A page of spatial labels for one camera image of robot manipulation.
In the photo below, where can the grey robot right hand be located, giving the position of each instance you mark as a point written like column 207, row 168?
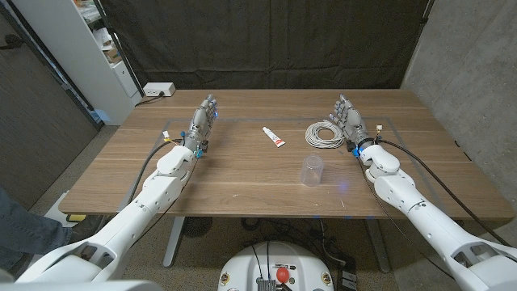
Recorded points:
column 352, row 121

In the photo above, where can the black backdrop curtain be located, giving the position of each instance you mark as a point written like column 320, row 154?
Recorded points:
column 266, row 40

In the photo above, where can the white shelf cabinet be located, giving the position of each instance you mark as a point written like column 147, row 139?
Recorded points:
column 76, row 52

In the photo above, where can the round black fan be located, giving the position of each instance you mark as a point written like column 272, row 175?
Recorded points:
column 197, row 226

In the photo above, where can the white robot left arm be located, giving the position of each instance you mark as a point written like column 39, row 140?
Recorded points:
column 133, row 212

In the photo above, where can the grey metal table leg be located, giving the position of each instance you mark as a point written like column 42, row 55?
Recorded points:
column 173, row 242
column 379, row 246

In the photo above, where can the clear plastic cup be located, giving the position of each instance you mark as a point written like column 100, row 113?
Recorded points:
column 312, row 171

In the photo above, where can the dark shoe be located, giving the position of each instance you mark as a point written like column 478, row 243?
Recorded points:
column 87, row 227

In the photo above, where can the white power strip box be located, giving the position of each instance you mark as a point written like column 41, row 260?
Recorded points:
column 158, row 89

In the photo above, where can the red emergency stop button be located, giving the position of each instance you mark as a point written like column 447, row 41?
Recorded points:
column 282, row 275

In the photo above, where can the white red toothpaste tube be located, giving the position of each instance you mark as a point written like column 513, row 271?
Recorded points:
column 274, row 137

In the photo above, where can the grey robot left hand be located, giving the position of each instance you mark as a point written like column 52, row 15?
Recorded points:
column 200, row 121

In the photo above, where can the black backdrop stand pole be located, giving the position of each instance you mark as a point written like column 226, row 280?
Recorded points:
column 426, row 14
column 121, row 52

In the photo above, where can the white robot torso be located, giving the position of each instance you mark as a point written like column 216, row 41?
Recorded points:
column 250, row 266

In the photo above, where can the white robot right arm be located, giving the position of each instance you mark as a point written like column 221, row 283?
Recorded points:
column 428, row 224

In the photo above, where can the small cardboard box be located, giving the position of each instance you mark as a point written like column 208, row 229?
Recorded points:
column 113, row 54

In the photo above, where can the person's leg in jeans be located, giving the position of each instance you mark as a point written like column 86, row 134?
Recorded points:
column 24, row 230

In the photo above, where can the black floor power strip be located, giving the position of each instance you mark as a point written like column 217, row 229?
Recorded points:
column 347, row 281

